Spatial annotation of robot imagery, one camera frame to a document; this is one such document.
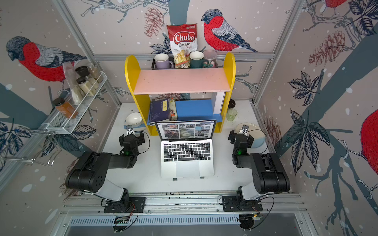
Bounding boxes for silver laptop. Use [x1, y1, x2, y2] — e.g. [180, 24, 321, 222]
[155, 120, 217, 179]

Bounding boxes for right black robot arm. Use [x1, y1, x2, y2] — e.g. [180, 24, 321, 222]
[228, 130, 291, 201]

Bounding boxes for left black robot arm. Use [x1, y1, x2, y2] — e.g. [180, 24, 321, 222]
[65, 130, 145, 202]

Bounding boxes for black lid spice jar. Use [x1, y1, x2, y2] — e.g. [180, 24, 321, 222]
[75, 66, 99, 89]

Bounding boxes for cream and blue plate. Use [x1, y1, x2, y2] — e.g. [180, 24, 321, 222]
[234, 123, 265, 148]

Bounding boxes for white bowl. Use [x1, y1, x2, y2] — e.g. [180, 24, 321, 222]
[125, 112, 143, 127]

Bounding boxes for green drinking glass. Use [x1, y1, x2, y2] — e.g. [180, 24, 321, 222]
[226, 108, 238, 122]

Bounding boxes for dark blue book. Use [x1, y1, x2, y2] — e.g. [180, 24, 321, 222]
[148, 98, 170, 125]

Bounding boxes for illustrated thin book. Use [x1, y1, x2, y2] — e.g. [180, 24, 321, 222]
[169, 98, 178, 121]

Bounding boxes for white grey book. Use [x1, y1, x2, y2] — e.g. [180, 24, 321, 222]
[211, 91, 225, 114]

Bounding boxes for yellow shelf unit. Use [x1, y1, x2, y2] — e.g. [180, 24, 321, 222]
[125, 52, 236, 136]

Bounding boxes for pale spice jar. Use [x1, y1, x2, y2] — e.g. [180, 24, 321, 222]
[76, 77, 95, 96]

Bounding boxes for clear plastic bag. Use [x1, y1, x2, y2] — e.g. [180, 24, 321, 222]
[63, 62, 85, 105]

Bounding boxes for orange spice jar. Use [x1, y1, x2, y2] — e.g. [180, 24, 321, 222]
[53, 98, 78, 119]

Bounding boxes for rear spice jar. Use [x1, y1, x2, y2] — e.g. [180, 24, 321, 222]
[87, 63, 103, 84]

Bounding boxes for glass candy jar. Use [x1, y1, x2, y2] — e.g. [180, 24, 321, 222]
[203, 50, 218, 68]

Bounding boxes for purple mug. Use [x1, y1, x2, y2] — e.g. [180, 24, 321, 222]
[154, 53, 174, 69]

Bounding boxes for dark green mug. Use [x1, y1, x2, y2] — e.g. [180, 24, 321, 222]
[190, 51, 204, 68]

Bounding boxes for red Chuba chips bag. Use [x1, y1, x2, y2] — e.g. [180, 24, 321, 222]
[167, 24, 198, 69]

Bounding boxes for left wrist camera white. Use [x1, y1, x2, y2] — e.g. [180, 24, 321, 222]
[126, 125, 134, 135]

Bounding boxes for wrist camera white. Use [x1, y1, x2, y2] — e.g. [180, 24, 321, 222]
[126, 125, 134, 135]
[239, 124, 249, 135]

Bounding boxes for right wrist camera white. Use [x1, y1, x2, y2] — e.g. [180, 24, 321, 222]
[239, 124, 249, 135]

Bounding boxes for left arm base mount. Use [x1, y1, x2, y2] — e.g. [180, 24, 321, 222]
[104, 197, 147, 213]

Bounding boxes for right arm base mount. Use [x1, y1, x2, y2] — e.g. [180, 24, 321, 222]
[219, 196, 263, 212]

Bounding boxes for white wire spice rack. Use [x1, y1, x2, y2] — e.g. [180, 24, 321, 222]
[1, 71, 108, 169]

